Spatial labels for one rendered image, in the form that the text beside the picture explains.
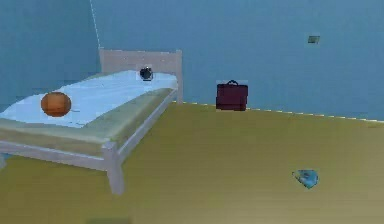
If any pale wooden bed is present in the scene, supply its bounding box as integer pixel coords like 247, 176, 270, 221
0, 48, 184, 196

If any dark red briefcase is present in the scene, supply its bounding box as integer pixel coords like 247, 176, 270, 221
215, 79, 249, 112

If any black round alarm clock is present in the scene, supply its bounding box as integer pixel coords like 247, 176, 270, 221
139, 66, 154, 82

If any crumpled blue cloth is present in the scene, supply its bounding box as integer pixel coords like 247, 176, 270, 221
291, 169, 320, 190

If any orange basketball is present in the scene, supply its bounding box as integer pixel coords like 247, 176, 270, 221
40, 91, 73, 118

